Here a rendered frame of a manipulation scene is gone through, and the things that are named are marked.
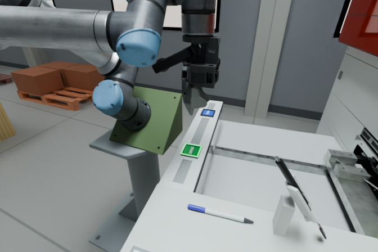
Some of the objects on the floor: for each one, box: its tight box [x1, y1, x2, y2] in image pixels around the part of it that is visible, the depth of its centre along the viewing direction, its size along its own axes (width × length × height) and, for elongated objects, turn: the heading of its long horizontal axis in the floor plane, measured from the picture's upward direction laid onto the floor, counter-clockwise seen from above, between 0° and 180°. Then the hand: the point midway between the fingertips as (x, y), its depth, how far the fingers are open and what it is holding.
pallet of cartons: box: [10, 61, 105, 111], centre depth 333 cm, size 128×88×47 cm
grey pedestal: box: [89, 127, 160, 252], centre depth 117 cm, size 51×44×82 cm
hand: (189, 109), depth 54 cm, fingers closed
